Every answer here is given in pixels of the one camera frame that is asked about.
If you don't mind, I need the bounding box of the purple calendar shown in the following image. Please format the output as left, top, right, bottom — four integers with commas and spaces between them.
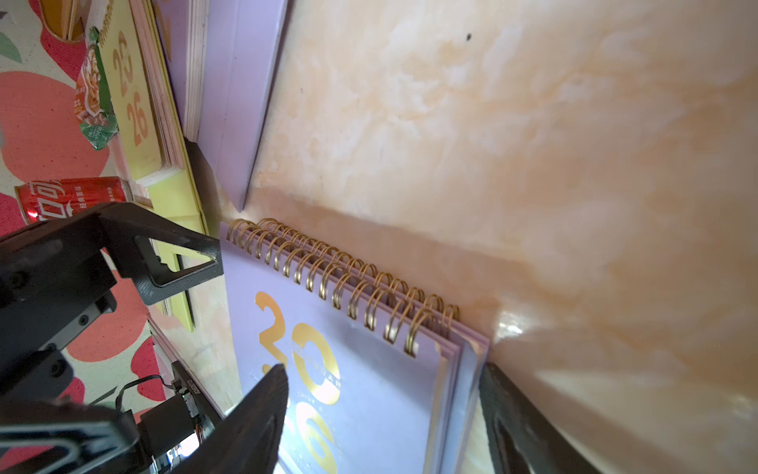
439, 321, 490, 473
219, 220, 460, 473
151, 0, 289, 211

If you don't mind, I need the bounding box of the green calendar upper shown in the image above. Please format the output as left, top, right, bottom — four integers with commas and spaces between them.
97, 0, 208, 333

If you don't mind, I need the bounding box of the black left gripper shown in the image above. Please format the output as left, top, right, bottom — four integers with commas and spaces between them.
0, 200, 225, 474

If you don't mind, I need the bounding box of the snack packet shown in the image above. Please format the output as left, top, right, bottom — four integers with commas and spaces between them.
74, 27, 118, 150

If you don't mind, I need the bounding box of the pink calendar left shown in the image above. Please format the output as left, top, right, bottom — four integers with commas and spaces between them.
129, 0, 186, 172

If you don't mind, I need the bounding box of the orange wooden shelf rack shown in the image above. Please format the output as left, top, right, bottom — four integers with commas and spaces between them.
39, 0, 92, 43

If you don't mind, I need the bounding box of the red cola can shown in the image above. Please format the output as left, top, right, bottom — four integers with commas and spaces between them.
15, 177, 132, 224

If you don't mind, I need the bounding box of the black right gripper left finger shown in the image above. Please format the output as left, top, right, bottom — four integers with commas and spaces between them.
173, 365, 289, 474

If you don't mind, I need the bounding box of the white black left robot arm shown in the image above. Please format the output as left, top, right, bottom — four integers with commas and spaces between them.
1, 203, 222, 473

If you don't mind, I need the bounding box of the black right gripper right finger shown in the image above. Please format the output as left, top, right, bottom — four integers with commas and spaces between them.
480, 363, 598, 474

